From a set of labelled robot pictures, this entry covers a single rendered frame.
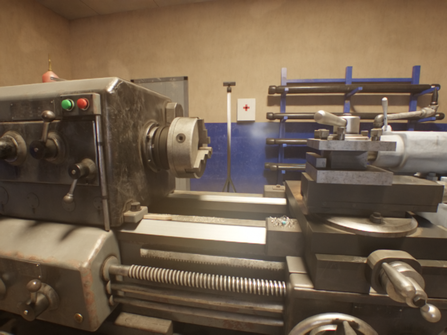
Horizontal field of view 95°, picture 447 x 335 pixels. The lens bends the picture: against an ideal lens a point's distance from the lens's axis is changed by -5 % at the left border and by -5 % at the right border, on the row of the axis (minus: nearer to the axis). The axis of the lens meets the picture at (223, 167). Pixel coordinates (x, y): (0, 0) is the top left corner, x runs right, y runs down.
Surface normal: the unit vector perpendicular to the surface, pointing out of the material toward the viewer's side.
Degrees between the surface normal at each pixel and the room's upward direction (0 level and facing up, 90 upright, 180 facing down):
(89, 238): 32
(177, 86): 90
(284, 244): 90
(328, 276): 90
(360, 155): 90
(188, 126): 47
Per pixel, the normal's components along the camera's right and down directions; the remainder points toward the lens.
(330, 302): -0.17, 0.15
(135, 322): 0.00, -0.99
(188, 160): -0.16, 0.42
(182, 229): -0.10, -0.71
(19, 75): 0.99, 0.03
